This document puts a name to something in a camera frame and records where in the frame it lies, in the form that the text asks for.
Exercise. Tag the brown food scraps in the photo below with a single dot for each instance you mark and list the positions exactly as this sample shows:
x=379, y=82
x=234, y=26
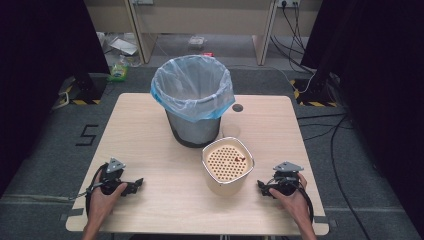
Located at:
x=238, y=159

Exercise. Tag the blue translucent trash bag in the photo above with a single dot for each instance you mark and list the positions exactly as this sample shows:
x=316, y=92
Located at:
x=191, y=83

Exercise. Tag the cream container with perforated insert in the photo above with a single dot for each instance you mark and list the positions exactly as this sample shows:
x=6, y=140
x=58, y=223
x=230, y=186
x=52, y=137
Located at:
x=220, y=185

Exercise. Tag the yellow black hazard tape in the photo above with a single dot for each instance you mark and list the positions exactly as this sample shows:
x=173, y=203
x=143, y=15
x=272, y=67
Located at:
x=85, y=102
x=316, y=104

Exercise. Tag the black curtain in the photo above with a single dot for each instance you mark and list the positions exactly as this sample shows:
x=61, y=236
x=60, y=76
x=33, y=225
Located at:
x=380, y=83
x=40, y=66

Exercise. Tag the black stand base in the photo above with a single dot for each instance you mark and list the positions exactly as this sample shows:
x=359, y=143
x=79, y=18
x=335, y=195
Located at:
x=87, y=87
x=316, y=89

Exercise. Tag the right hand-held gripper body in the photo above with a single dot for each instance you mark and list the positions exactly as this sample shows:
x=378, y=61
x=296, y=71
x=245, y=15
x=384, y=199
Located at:
x=286, y=180

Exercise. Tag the gray trash can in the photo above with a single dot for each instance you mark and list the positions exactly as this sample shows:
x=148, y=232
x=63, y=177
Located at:
x=195, y=128

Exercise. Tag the clear plastic packet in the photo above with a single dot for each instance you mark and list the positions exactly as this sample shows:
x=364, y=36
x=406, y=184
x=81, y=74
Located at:
x=196, y=41

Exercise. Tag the small red object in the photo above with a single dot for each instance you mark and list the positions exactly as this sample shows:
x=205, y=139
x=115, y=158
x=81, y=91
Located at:
x=207, y=54

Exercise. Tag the person's left hand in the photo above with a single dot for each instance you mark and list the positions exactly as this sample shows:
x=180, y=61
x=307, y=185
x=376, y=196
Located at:
x=101, y=203

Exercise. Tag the white frame on floor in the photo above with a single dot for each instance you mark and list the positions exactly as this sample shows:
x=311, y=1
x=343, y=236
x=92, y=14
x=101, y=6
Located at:
x=61, y=101

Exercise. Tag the clear plastic bags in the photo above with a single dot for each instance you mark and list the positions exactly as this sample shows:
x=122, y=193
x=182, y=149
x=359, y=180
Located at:
x=121, y=46

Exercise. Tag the person's right hand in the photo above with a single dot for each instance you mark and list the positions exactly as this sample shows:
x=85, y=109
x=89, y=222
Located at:
x=293, y=203

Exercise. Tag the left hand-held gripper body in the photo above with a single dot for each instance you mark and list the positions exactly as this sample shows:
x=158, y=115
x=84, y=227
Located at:
x=111, y=176

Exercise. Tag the white wall socket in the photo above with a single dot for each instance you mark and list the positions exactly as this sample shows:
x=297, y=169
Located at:
x=288, y=3

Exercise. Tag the green packet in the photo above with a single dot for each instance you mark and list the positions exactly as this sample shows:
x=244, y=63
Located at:
x=118, y=72

